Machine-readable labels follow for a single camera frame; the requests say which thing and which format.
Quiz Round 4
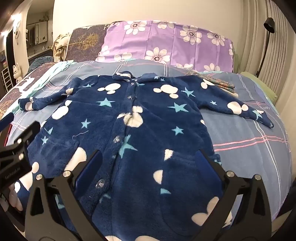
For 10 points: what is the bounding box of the navy fleece star baby romper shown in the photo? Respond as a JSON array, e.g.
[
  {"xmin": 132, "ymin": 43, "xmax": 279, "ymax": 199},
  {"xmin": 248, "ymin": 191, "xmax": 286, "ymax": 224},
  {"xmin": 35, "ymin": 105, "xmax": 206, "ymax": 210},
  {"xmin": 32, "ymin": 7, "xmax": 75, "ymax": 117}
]
[{"xmin": 18, "ymin": 72, "xmax": 273, "ymax": 240}]

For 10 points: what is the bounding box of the folded floral clothes stack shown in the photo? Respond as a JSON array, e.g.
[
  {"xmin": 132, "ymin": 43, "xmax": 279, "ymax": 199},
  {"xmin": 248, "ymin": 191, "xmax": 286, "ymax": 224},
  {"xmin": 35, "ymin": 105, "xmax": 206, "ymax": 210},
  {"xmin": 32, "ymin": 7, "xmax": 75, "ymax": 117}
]
[{"xmin": 186, "ymin": 70, "xmax": 239, "ymax": 98}]

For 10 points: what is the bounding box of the white gloved left hand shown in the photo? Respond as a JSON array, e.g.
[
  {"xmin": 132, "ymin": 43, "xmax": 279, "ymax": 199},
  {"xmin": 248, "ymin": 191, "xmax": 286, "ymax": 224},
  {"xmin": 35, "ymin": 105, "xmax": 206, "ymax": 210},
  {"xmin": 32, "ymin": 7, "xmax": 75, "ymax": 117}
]
[{"xmin": 1, "ymin": 184, "xmax": 23, "ymax": 212}]

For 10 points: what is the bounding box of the teal blanket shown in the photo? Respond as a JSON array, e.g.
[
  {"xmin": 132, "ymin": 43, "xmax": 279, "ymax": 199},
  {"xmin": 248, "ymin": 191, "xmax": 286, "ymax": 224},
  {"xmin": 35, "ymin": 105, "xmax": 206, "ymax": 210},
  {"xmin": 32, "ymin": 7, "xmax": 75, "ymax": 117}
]
[{"xmin": 20, "ymin": 60, "xmax": 76, "ymax": 98}]

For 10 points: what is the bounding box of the beige crumpled cloth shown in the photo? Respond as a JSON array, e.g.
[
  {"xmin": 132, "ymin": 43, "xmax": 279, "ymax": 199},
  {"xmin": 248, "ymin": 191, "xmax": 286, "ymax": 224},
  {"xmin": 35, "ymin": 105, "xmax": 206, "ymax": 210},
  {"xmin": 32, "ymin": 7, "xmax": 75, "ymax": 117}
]
[{"xmin": 51, "ymin": 33, "xmax": 71, "ymax": 62}]

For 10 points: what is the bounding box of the green pillow edge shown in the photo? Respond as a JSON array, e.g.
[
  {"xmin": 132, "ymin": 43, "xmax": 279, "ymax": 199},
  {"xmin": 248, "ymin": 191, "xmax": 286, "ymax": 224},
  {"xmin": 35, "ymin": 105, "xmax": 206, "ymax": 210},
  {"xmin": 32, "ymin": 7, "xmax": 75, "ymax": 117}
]
[{"xmin": 240, "ymin": 72, "xmax": 278, "ymax": 104}]

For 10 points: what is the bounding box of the dark purple tree pillow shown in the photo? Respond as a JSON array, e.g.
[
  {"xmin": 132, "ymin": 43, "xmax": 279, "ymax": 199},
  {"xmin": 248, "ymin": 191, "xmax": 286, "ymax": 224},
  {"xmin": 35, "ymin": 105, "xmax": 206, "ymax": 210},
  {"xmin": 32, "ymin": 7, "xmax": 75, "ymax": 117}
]
[{"xmin": 65, "ymin": 24, "xmax": 109, "ymax": 62}]

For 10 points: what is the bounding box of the beige pleated curtain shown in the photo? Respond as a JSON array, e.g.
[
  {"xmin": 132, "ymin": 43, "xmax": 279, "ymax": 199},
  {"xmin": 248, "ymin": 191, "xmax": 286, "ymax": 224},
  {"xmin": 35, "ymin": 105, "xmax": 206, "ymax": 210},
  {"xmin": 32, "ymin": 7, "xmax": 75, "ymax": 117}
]
[{"xmin": 235, "ymin": 1, "xmax": 295, "ymax": 115}]

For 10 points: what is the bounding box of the purple floral pillow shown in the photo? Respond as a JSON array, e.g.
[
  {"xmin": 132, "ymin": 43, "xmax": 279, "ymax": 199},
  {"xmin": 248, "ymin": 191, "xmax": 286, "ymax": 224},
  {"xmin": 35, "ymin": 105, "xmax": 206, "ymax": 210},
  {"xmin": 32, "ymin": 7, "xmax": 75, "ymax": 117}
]
[{"xmin": 95, "ymin": 20, "xmax": 234, "ymax": 72}]

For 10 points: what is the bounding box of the black floor lamp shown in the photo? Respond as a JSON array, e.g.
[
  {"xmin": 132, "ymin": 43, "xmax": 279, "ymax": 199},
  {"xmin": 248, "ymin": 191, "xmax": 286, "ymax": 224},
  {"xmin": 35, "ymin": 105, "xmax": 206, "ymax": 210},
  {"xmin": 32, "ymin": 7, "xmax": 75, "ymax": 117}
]
[{"xmin": 255, "ymin": 17, "xmax": 275, "ymax": 77}]

